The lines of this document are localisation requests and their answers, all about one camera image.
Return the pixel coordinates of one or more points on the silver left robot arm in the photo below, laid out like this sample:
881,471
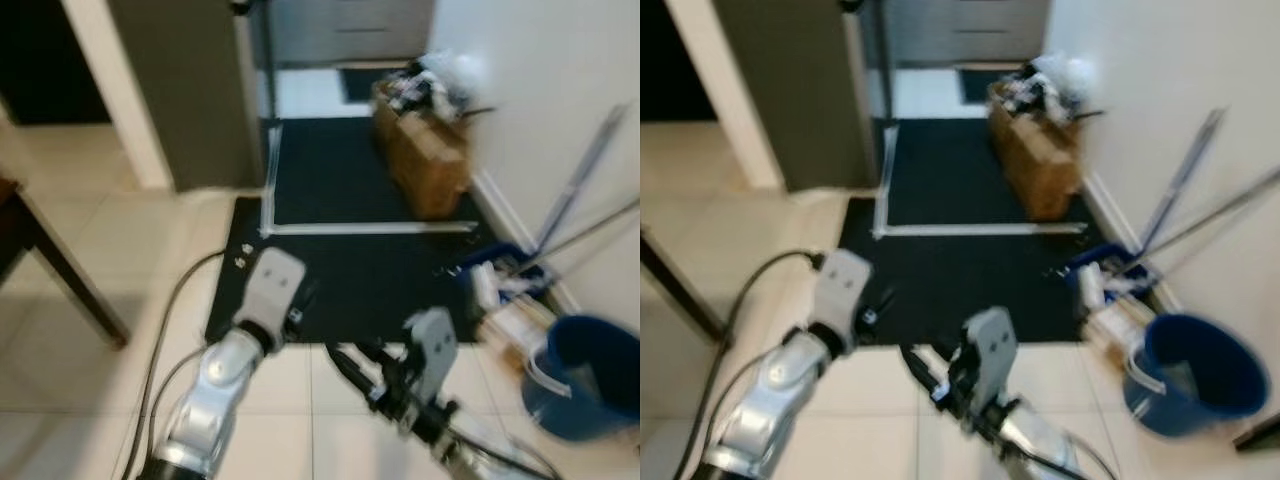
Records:
775,395
215,385

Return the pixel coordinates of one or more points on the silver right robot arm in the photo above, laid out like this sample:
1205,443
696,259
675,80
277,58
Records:
480,445
1040,445

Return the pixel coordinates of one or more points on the large black floor mat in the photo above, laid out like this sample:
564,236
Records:
340,270
960,270

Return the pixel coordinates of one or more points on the blue dustpan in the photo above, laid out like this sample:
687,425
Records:
500,262
1105,262

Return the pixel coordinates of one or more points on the blue plastic bucket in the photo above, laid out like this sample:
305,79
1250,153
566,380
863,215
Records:
1200,375
590,385

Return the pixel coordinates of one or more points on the brown cardboard box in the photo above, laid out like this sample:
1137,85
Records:
425,160
1040,160

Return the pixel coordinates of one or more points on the grey door panel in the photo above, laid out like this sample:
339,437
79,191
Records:
800,90
185,90

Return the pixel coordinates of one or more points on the small dark doormat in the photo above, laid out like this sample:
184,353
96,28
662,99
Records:
985,84
368,82

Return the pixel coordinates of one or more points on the dark wooden table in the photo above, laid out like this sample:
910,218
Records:
40,250

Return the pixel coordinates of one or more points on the grey drawer cabinet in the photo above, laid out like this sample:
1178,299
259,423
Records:
965,30
345,30

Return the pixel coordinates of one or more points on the white plastic bag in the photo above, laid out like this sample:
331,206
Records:
455,72
1068,75

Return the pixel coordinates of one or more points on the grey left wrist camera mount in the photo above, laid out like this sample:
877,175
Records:
842,285
270,285

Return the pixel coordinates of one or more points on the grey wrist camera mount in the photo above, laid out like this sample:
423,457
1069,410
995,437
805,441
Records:
992,350
270,285
842,285
432,350

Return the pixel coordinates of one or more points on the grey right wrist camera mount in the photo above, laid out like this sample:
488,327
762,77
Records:
432,350
992,350

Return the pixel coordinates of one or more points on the white door frame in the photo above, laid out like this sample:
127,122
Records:
120,95
728,95

